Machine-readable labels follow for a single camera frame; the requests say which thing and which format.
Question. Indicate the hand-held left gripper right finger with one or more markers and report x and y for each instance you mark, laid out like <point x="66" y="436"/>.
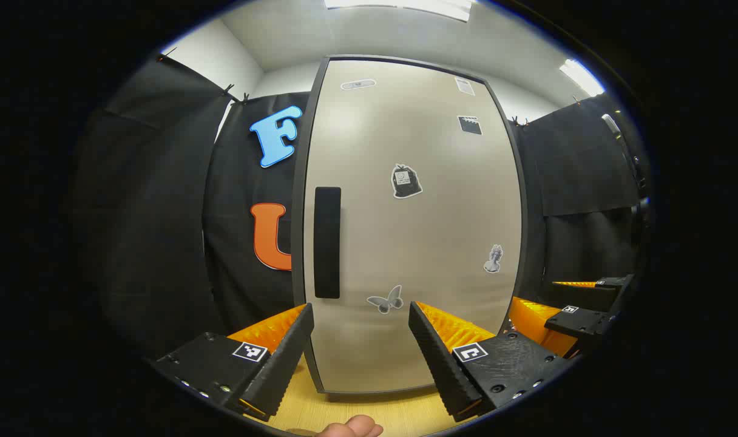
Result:
<point x="439" y="358"/>

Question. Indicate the dark metal stand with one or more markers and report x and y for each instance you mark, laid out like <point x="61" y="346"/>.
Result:
<point x="633" y="170"/>

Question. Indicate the ceiling light panel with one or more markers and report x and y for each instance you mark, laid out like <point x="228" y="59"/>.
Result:
<point x="581" y="77"/>
<point x="399" y="6"/>

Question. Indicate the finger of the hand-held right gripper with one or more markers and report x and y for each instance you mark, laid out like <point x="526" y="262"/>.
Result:
<point x="581" y="321"/>
<point x="593" y="296"/>

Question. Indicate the beige cabinet door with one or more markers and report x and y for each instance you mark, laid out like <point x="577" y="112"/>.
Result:
<point x="417" y="243"/>

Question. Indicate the black backdrop cloth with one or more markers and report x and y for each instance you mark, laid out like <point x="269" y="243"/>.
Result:
<point x="162" y="212"/>

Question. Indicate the grey cabinet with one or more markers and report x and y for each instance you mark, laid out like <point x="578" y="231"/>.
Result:
<point x="297" y="285"/>

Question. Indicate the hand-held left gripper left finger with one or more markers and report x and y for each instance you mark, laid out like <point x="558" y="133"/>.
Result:
<point x="284" y="364"/>

